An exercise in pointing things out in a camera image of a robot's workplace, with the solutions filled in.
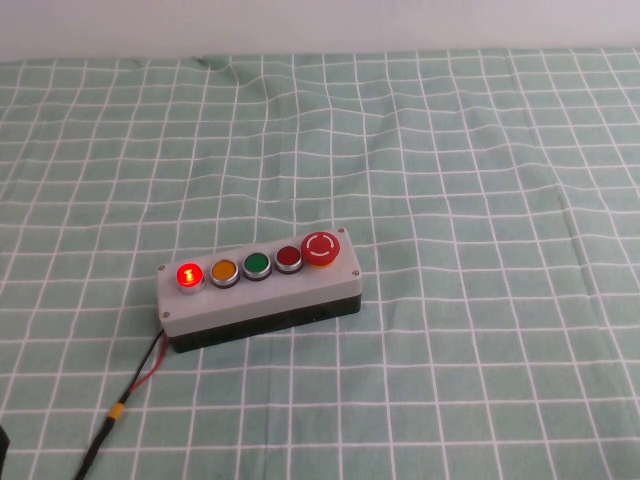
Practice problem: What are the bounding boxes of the red emergency stop mushroom button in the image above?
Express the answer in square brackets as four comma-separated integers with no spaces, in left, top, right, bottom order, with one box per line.
[300,231,342,270]

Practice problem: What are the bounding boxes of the dark red push button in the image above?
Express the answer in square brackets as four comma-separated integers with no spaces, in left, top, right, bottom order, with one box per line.
[273,245,304,275]

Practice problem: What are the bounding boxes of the green push button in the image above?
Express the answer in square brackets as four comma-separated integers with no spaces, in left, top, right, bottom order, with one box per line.
[242,252,273,282]

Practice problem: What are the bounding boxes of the grey black button control box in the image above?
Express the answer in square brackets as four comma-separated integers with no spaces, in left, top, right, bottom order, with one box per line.
[155,227,363,355]

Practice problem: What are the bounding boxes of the yellow push button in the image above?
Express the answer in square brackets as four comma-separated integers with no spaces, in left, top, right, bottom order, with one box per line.
[208,258,239,290]

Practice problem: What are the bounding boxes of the red indicator lamp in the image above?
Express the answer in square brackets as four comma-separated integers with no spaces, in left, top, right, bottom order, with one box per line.
[176,261,207,296]

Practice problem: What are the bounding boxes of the green white checked tablecloth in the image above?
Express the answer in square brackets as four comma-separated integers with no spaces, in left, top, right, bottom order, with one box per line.
[0,47,640,480]

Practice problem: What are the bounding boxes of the thin red wire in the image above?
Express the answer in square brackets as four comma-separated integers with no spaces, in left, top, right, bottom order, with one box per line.
[121,333,170,403]

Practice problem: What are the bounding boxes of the thin black wire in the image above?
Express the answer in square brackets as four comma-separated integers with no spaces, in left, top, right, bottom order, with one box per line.
[117,328,167,404]

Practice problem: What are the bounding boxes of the black sheathed power cable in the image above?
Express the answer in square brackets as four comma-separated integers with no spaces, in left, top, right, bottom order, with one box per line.
[72,416,114,480]

